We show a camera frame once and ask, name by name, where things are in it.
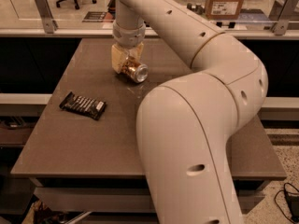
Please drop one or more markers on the black power adapter with cable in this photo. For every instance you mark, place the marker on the black power adapter with cable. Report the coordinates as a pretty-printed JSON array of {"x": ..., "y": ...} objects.
[{"x": 291, "y": 197}]

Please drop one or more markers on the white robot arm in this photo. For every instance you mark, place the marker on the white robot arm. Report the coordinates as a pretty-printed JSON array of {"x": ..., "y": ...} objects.
[{"x": 183, "y": 125}]

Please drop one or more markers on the cardboard box with label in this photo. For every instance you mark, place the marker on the cardboard box with label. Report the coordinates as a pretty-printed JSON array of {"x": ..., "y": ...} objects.
[{"x": 223, "y": 9}]

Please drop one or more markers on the grey metal bracket right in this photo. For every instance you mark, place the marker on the grey metal bracket right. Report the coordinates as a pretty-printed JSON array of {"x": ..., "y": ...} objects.
[{"x": 281, "y": 16}]

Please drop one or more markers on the glass barrier panel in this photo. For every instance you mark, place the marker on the glass barrier panel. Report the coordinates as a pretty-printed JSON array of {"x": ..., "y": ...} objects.
[{"x": 23, "y": 14}]

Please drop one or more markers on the grey metal bracket left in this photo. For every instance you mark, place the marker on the grey metal bracket left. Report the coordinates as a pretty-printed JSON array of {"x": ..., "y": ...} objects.
[{"x": 48, "y": 22}]

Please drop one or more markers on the black chocolate bar wrapper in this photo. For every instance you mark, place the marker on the black chocolate bar wrapper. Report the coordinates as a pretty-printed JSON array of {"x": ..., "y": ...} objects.
[{"x": 83, "y": 106}]

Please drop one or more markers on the grey metal bracket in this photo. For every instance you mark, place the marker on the grey metal bracket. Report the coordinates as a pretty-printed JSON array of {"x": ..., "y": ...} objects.
[
  {"x": 48, "y": 22},
  {"x": 281, "y": 16}
]

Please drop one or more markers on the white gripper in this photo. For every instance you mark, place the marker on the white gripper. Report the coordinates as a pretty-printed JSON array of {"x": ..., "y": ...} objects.
[{"x": 128, "y": 37}]

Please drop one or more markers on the orange soda can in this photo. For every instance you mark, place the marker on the orange soda can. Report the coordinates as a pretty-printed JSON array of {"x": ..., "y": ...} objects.
[{"x": 135, "y": 70}]

